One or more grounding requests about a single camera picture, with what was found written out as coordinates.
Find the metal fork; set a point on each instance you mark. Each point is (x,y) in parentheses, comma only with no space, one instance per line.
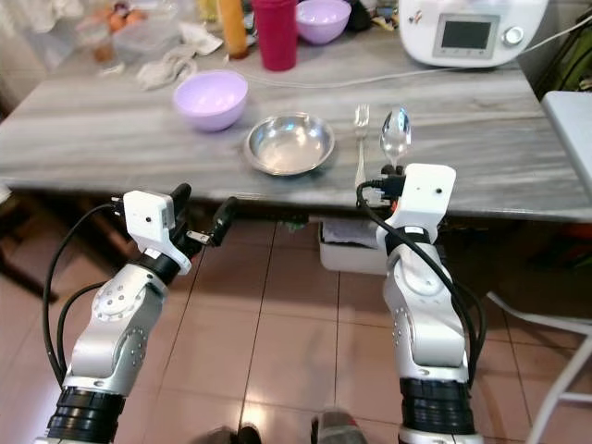
(361,139)

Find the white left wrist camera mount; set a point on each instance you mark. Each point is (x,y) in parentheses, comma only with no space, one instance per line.
(148,219)

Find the red plastic cup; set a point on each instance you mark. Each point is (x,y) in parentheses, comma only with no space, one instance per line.
(276,35)

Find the shiny metal spoon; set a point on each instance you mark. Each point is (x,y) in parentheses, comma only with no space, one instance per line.
(395,133)

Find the dark wooden chair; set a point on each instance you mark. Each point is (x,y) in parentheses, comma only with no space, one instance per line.
(28,250)

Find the stainless steel bowl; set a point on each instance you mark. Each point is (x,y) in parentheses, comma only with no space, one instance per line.
(289,144)

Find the crumpled white cloth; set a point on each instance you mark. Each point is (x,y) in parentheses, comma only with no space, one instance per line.
(162,70)

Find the white side table top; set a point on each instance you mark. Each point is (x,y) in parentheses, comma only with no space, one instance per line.
(572,125)

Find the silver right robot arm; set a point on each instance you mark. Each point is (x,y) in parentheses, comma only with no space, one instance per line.
(430,310)

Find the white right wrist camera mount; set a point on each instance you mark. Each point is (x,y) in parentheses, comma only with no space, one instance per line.
(427,196)

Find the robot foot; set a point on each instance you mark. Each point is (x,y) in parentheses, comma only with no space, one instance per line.
(342,428)
(227,435)

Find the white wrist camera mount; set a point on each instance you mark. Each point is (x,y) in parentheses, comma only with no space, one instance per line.
(427,196)
(148,219)

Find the white storage box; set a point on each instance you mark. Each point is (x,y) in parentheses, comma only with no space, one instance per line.
(347,248)

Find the white kitchen appliance with screen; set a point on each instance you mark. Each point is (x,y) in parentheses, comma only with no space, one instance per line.
(418,37)

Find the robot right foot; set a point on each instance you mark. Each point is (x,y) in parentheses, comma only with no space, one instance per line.
(342,428)

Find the lilac plastic bowl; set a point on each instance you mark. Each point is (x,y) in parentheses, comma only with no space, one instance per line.
(211,99)
(323,18)

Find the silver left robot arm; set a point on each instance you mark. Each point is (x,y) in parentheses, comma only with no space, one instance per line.
(116,324)

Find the orange bottle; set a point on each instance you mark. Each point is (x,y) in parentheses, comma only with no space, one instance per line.
(232,28)

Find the clear plastic food container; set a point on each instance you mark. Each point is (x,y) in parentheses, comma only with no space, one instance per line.
(148,40)

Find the white metal chair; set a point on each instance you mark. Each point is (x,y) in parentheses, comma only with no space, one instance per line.
(550,370)

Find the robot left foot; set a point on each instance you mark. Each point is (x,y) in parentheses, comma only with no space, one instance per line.
(227,435)

